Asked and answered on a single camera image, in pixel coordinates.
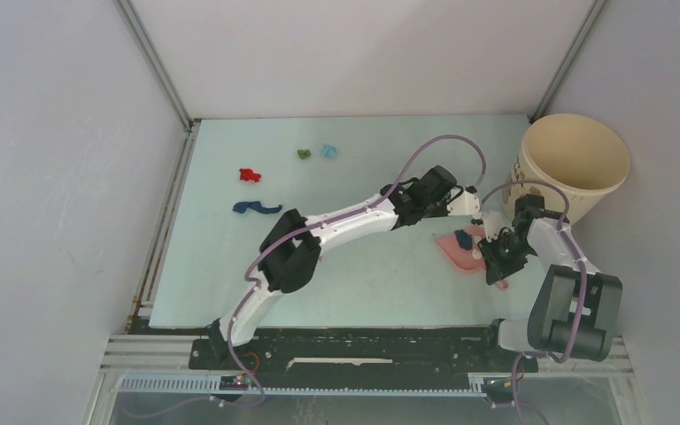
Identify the small dark blue paper scrap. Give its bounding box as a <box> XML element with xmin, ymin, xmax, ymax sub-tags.
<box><xmin>454</xmin><ymin>229</ymin><xmax>474</xmax><ymax>251</ymax></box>

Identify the red paper scrap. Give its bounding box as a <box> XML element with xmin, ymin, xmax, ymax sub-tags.
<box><xmin>239</xmin><ymin>168</ymin><xmax>262</xmax><ymax>183</ymax></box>

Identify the right aluminium frame post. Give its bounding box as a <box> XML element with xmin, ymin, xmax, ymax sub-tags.
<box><xmin>529</xmin><ymin>0</ymin><xmax>611</xmax><ymax>123</ymax></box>

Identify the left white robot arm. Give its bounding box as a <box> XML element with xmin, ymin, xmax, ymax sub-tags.
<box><xmin>208</xmin><ymin>166</ymin><xmax>469</xmax><ymax>369</ymax></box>

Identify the pink plastic dustpan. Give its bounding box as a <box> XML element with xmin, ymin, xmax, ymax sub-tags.
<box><xmin>436</xmin><ymin>225</ymin><xmax>486</xmax><ymax>275</ymax></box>

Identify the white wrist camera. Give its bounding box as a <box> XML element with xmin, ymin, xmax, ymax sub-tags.
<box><xmin>446</xmin><ymin>186</ymin><xmax>482</xmax><ymax>218</ymax></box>
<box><xmin>471</xmin><ymin>211</ymin><xmax>505</xmax><ymax>242</ymax></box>

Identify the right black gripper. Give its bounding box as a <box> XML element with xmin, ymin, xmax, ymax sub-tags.
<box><xmin>476</xmin><ymin>230</ymin><xmax>535</xmax><ymax>284</ymax></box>

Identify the left aluminium frame post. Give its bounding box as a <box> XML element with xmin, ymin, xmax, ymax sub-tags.
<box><xmin>112</xmin><ymin>0</ymin><xmax>194</xmax><ymax>132</ymax></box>

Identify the aluminium frame post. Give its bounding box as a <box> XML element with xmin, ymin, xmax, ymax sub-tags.
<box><xmin>529</xmin><ymin>0</ymin><xmax>611</xmax><ymax>123</ymax></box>
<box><xmin>112</xmin><ymin>0</ymin><xmax>194</xmax><ymax>132</ymax></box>

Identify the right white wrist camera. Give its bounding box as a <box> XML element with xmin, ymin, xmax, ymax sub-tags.
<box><xmin>471</xmin><ymin>211</ymin><xmax>505</xmax><ymax>242</ymax></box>

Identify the long dark blue paper scrap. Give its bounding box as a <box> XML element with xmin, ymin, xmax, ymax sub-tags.
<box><xmin>232</xmin><ymin>201</ymin><xmax>283</xmax><ymax>215</ymax></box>

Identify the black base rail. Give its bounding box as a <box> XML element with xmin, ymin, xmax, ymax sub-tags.
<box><xmin>188</xmin><ymin>326</ymin><xmax>537</xmax><ymax>393</ymax></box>

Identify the grey cable duct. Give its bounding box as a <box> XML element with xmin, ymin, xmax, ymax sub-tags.
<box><xmin>116</xmin><ymin>374</ymin><xmax>484</xmax><ymax>397</ymax></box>

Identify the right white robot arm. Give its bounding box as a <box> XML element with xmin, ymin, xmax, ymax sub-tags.
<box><xmin>478</xmin><ymin>194</ymin><xmax>622</xmax><ymax>370</ymax></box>

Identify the beige paper bucket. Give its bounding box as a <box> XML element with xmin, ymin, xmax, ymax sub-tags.
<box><xmin>500</xmin><ymin>113</ymin><xmax>631</xmax><ymax>225</ymax></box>

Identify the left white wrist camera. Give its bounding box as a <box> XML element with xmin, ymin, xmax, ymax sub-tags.
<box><xmin>446</xmin><ymin>186</ymin><xmax>482</xmax><ymax>218</ymax></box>

